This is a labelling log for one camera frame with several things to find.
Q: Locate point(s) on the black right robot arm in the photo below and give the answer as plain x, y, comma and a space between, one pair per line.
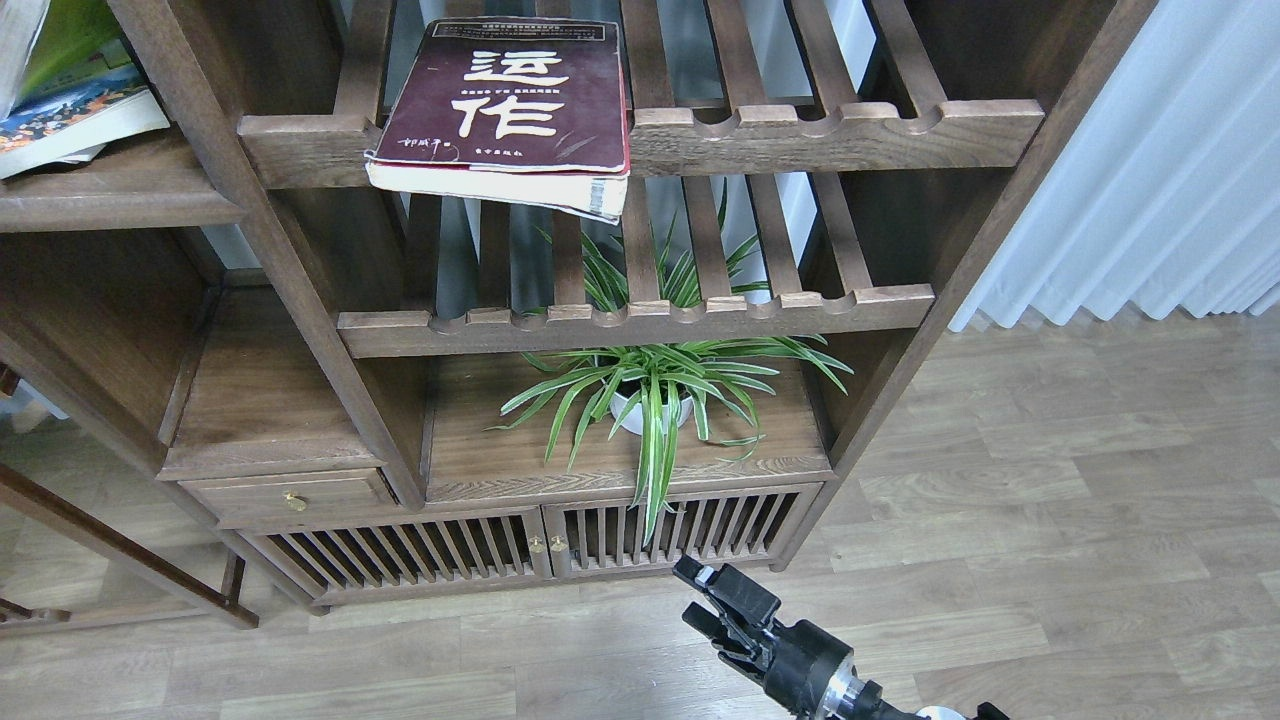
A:
920, 708

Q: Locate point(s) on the colourful 300 paperback book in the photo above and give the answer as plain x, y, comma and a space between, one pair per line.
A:
100, 100

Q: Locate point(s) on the maroon book white characters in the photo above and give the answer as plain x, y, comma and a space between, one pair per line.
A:
512, 109

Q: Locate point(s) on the white plant pot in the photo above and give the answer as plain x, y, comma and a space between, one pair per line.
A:
626, 406

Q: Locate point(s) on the dark wooden bookshelf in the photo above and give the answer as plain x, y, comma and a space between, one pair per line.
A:
231, 307

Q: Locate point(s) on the green spider plant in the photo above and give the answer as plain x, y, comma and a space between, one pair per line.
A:
580, 383

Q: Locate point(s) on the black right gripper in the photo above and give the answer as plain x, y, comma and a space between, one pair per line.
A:
802, 668

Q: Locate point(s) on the white pleated curtain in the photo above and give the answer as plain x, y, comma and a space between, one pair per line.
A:
1167, 196

